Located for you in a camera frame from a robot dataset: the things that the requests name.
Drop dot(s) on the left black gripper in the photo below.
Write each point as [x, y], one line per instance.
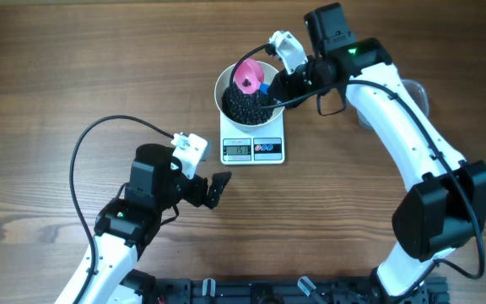
[197, 196]

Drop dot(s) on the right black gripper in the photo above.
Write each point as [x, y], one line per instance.
[281, 86]

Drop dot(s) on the pink scoop blue handle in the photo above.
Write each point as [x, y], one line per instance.
[252, 70]

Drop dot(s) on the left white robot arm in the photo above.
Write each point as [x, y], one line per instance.
[130, 221]

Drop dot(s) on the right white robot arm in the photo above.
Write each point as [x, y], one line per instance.
[445, 203]

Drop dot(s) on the white digital kitchen scale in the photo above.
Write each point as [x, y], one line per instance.
[242, 145]

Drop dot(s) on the black beans in bowl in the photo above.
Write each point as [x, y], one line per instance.
[245, 109]

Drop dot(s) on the white bowl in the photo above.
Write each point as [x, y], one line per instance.
[223, 83]

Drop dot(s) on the clear plastic bean container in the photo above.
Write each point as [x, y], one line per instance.
[415, 90]

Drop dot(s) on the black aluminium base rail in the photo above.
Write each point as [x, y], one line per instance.
[336, 291]

